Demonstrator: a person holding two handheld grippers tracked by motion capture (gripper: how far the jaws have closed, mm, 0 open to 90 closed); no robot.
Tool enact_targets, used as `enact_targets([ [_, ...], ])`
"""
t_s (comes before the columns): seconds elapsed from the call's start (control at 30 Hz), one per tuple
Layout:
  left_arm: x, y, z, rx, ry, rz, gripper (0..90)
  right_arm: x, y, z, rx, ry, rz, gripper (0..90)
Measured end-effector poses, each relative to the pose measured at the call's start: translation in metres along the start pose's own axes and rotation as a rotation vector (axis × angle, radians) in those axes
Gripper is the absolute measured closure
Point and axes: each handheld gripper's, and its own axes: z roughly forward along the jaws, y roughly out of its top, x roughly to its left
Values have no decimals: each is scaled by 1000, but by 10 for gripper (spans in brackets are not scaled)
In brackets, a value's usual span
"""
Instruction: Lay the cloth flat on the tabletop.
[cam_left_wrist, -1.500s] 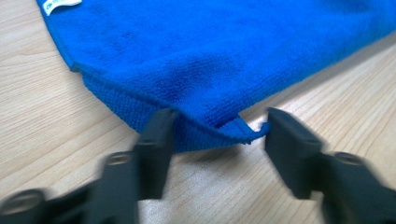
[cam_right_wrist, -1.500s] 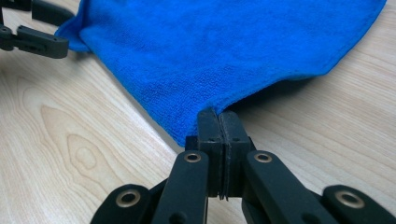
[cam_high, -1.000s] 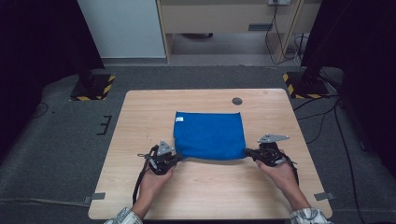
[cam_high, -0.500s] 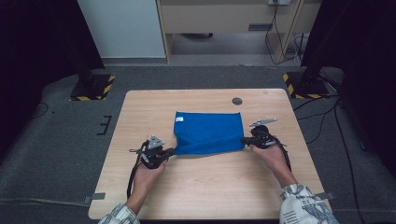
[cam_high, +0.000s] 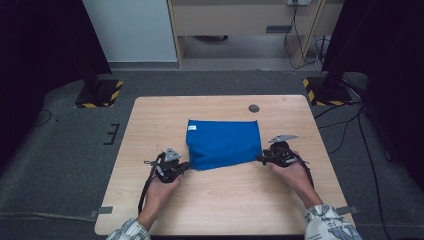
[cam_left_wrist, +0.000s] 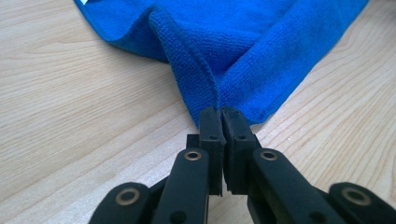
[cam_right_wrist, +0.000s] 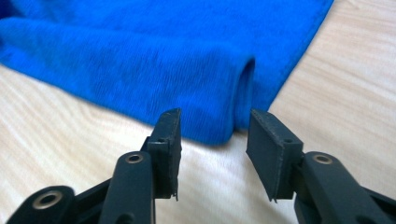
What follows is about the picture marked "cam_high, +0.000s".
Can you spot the person's right hand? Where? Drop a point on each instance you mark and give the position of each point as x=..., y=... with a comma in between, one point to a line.
x=295, y=178

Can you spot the black curtain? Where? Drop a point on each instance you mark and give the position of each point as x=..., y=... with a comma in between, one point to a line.
x=390, y=66
x=40, y=66

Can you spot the light wooden desk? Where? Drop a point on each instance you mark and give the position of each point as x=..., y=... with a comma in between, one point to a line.
x=233, y=18

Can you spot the black stand with striped base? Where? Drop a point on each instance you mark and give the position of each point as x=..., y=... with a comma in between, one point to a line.
x=328, y=93
x=100, y=95

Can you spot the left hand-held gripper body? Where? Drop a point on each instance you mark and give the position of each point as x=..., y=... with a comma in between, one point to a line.
x=168, y=168

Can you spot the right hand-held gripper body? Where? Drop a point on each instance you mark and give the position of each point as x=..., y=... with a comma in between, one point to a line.
x=280, y=155

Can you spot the blue towel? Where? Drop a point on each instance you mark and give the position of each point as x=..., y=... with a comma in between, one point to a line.
x=223, y=143

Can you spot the white power strip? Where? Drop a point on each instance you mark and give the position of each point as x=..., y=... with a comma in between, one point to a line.
x=299, y=2

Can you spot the black floor tape mark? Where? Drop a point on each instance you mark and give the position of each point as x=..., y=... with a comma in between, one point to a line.
x=112, y=134

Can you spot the person's left hand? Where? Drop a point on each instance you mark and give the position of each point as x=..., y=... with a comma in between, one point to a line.
x=161, y=193

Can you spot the grey tape strip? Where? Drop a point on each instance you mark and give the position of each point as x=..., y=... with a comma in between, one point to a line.
x=101, y=211
x=347, y=210

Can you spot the white panel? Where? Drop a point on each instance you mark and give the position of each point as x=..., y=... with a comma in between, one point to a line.
x=130, y=30

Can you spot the dark round table grommet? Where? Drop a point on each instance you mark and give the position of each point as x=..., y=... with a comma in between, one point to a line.
x=254, y=108

